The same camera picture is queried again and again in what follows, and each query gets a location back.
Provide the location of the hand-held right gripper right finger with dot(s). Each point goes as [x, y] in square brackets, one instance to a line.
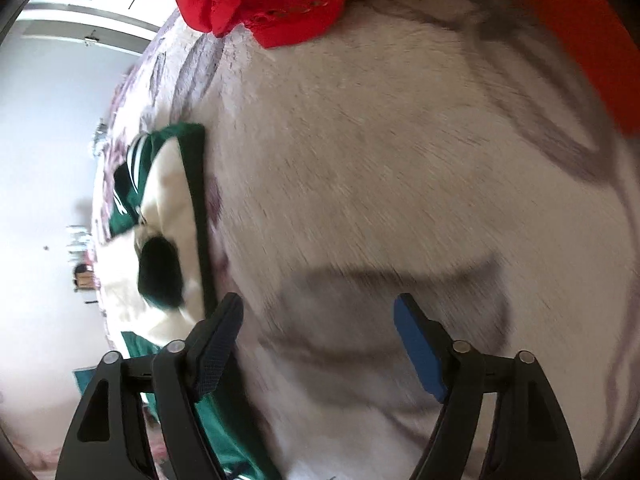
[417, 345]

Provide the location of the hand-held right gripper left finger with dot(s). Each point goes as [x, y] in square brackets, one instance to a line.
[220, 340]

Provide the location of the green white varsity jacket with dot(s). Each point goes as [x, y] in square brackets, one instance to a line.
[170, 200]

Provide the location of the brown box with black item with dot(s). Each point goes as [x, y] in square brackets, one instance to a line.
[84, 280]

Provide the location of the floral purple bed blanket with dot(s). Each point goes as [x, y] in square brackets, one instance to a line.
[400, 185]

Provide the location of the pink floor mat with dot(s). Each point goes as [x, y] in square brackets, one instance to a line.
[35, 460]

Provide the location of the white wardrobe sliding door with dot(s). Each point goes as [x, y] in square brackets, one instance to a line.
[100, 0]

